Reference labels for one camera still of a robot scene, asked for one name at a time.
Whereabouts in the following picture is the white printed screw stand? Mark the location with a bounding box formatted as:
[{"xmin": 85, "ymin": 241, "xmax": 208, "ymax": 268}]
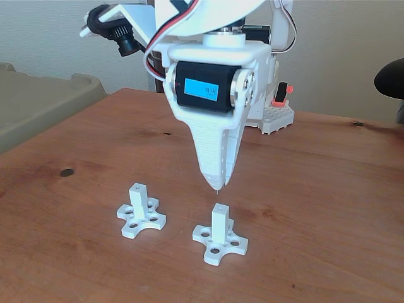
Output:
[
  {"xmin": 191, "ymin": 203, "xmax": 249, "ymax": 266},
  {"xmin": 116, "ymin": 182, "xmax": 167, "ymax": 239}
]

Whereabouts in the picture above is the orange and black clamp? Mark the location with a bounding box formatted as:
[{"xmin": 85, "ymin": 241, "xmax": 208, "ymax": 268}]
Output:
[{"xmin": 271, "ymin": 81, "xmax": 294, "ymax": 108}]

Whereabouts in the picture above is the beige plastic bin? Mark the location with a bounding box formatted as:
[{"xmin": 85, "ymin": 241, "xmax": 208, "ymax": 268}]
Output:
[{"xmin": 0, "ymin": 62, "xmax": 108, "ymax": 155}]

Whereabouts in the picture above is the dark wooden post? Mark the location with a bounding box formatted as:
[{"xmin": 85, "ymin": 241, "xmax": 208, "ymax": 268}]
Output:
[{"xmin": 147, "ymin": 52, "xmax": 167, "ymax": 94}]

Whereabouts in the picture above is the black chair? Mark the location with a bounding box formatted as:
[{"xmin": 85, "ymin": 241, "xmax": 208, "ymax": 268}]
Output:
[{"xmin": 374, "ymin": 57, "xmax": 404, "ymax": 101}]

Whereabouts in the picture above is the white studded base plate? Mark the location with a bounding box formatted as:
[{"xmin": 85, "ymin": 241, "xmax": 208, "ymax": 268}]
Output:
[{"xmin": 258, "ymin": 102, "xmax": 296, "ymax": 136}]

